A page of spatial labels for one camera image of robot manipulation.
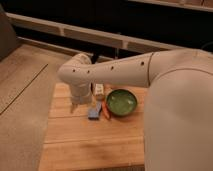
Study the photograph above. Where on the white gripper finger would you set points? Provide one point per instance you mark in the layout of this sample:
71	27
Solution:
73	107

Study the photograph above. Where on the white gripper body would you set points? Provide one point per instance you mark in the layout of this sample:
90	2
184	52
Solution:
80	100

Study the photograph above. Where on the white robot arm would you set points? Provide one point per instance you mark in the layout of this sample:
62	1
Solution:
178	109

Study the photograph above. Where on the green ceramic bowl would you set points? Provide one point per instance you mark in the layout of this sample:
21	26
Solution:
121	102

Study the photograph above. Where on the blue sponge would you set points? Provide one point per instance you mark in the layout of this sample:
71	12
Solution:
94	112

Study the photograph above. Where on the white bottle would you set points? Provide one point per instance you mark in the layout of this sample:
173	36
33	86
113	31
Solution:
99	91

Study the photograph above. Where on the orange carrot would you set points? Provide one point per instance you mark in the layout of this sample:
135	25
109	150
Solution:
105	110

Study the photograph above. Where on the wooden table board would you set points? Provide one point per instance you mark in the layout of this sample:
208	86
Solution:
75	143

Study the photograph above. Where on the grey cabinet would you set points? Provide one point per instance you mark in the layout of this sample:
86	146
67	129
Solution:
8	39

